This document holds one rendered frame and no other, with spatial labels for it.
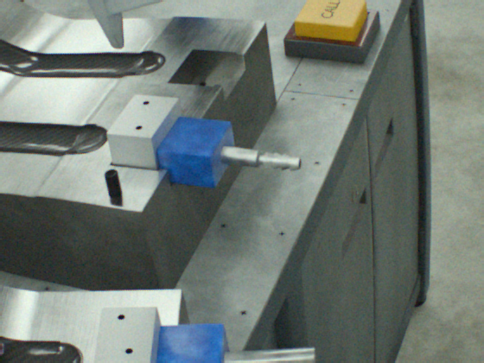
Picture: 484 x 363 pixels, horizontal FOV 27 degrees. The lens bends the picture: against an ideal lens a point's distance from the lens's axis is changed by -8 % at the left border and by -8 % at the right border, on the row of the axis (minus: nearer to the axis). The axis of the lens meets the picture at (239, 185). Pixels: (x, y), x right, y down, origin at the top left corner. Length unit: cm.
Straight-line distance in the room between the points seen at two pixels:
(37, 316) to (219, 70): 29
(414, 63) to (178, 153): 86
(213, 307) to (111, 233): 9
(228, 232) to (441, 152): 144
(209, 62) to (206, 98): 7
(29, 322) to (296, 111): 36
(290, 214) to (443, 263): 115
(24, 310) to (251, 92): 30
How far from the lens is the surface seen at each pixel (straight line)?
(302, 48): 101
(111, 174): 72
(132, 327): 63
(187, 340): 64
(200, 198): 80
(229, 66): 87
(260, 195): 85
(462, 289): 190
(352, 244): 126
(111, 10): 65
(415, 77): 156
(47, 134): 82
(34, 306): 71
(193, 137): 74
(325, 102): 95
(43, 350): 68
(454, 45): 262
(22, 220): 77
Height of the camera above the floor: 132
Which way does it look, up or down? 37 degrees down
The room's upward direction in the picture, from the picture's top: 8 degrees counter-clockwise
